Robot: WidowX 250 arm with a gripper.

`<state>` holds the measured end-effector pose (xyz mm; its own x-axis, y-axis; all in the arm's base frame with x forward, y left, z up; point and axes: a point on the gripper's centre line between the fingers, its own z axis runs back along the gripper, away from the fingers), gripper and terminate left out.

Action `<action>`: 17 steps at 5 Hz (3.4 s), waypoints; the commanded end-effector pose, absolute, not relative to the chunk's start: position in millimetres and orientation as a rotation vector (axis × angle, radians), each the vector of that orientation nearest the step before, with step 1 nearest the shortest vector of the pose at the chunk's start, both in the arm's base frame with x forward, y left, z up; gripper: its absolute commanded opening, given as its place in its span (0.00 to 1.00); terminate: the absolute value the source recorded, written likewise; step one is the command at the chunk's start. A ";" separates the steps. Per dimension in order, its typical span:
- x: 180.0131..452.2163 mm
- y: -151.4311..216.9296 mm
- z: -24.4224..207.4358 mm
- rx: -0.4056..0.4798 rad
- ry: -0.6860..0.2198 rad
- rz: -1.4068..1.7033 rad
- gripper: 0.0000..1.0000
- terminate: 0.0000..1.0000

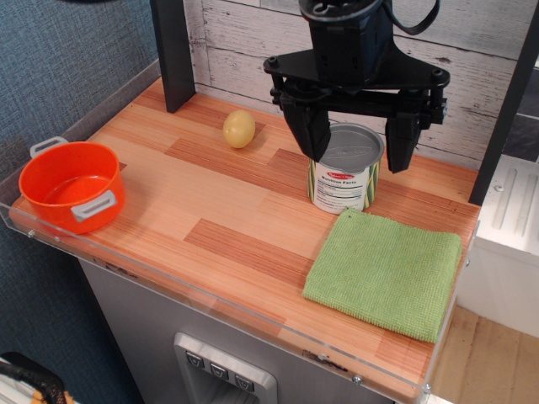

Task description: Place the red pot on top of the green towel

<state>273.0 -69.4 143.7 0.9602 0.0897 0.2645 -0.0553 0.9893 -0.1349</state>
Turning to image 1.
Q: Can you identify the green towel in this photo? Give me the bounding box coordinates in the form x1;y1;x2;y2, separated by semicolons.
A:
302;208;462;343

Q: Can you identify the black cable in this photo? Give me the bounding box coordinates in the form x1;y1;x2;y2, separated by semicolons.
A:
381;0;441;37

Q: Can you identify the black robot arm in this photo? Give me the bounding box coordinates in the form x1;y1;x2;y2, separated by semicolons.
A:
264;0;451;173

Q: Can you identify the red pot with grey handles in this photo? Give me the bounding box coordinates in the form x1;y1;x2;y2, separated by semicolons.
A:
19;136;125;234

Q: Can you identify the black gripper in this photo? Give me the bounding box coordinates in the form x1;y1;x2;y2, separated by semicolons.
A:
264;16;450;173

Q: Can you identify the grey toy fridge cabinet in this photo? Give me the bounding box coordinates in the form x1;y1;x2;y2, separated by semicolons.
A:
81;261;390;403

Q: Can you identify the toy food can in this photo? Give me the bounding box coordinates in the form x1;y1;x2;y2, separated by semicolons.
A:
307;123;385;215

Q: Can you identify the white toy sink unit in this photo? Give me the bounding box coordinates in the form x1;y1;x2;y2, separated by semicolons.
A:
456;155;538;337

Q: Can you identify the clear acrylic edge guard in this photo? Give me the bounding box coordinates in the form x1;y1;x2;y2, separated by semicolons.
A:
0;58;481;404

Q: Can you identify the yellow toy potato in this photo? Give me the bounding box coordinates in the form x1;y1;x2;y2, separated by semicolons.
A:
222;110;256;149

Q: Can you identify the black and orange object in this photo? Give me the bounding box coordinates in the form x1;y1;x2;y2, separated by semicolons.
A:
1;355;77;404

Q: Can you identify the dark grey right post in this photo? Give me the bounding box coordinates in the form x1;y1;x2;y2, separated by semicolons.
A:
468;5;538;206

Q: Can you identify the dark grey left post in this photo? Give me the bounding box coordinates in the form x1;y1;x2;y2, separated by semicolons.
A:
150;0;196;113

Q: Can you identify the silver dispenser panel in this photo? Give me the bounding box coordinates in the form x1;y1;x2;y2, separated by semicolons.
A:
173;332;278;403

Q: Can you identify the dark grey post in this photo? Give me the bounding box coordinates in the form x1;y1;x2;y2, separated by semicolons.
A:
468;5;538;206
150;0;196;113

